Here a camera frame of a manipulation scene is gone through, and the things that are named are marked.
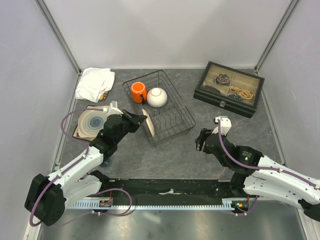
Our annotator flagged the aluminium frame rail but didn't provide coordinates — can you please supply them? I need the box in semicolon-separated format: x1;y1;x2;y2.
35;0;82;76

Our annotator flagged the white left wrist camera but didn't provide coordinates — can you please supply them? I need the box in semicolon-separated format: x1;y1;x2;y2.
103;100;123;116

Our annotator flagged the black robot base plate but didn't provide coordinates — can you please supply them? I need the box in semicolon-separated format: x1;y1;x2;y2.
99;178;247;205

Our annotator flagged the small dark blue cup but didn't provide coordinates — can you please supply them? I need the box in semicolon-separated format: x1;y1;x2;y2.
99;159;110;168

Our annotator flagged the blue ringed round plate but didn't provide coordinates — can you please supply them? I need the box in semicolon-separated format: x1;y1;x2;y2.
77;107;111;139

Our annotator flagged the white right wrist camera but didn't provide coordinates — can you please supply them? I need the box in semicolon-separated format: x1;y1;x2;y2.
213;116;232;137

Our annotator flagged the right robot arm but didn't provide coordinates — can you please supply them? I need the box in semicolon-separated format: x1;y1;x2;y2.
195;128;320;221

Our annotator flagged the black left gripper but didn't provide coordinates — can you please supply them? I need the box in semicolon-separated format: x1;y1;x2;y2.
114;109;147;144

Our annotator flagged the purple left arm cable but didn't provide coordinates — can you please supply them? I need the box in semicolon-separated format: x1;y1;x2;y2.
29;107;110;227

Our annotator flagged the black wire dish rack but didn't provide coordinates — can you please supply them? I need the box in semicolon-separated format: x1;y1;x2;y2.
122;70;196;146

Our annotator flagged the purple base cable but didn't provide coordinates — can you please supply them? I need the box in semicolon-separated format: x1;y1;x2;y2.
45;187;133;228

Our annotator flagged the white ceramic bowl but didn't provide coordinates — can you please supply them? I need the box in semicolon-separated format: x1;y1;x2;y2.
146;87;168;108

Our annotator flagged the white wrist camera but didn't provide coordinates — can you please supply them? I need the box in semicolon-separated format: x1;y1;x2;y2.
213;116;232;137
103;100;123;116

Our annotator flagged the black glass-lid jewelry box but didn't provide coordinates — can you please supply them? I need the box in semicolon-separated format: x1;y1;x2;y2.
193;61;265;119

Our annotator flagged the orange plastic mug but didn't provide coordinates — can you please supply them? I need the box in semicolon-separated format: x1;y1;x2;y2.
130;81;147;104

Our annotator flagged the blue slotted cable duct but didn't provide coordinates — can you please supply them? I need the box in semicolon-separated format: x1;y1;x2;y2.
68;198;235;211

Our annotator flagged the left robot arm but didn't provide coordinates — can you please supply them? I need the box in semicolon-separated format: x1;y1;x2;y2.
24;107;148;227

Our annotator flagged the white crumpled cloth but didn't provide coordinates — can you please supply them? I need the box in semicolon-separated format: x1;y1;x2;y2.
75;67;116;103

